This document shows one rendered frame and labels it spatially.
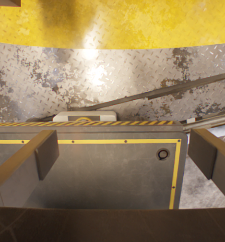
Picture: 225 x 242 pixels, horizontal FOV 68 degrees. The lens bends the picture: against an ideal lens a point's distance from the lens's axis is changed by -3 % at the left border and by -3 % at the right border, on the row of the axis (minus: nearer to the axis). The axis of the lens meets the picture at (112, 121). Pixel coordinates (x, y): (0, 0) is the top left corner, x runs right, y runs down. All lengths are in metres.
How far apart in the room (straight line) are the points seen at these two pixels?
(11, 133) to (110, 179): 0.34
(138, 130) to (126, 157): 0.10
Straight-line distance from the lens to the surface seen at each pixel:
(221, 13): 0.94
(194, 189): 1.12
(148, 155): 0.55
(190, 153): 0.17
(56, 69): 0.85
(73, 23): 0.84
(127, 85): 0.80
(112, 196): 0.63
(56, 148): 0.16
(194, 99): 0.89
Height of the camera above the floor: 0.80
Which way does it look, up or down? 73 degrees down
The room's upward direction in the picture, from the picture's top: 175 degrees counter-clockwise
